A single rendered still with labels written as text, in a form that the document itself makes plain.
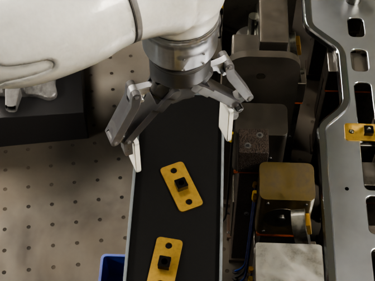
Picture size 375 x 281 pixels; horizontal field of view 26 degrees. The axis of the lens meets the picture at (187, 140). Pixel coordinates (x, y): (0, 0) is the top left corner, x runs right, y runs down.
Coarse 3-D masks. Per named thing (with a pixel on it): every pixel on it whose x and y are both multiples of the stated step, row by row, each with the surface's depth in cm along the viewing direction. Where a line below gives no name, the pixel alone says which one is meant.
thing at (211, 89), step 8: (208, 80) 105; (192, 88) 101; (200, 88) 101; (208, 88) 103; (216, 88) 105; (224, 88) 108; (216, 96) 105; (224, 96) 106; (232, 96) 108; (232, 104) 108; (240, 104) 109
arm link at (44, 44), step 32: (0, 0) 77; (32, 0) 77; (64, 0) 77; (96, 0) 78; (128, 0) 80; (0, 32) 76; (32, 32) 76; (64, 32) 77; (96, 32) 79; (128, 32) 81; (0, 64) 77; (32, 64) 78; (64, 64) 79
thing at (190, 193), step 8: (168, 168) 124; (176, 168) 124; (184, 168) 124; (168, 176) 123; (176, 176) 123; (184, 176) 123; (168, 184) 122; (176, 184) 121; (184, 184) 121; (192, 184) 122; (176, 192) 122; (184, 192) 122; (192, 192) 122; (176, 200) 121; (184, 200) 121; (192, 200) 121; (200, 200) 121; (184, 208) 120; (192, 208) 120
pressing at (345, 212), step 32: (320, 0) 168; (320, 32) 162; (352, 96) 153; (320, 128) 148; (320, 160) 144; (352, 160) 145; (320, 192) 141; (352, 192) 141; (352, 224) 137; (352, 256) 134
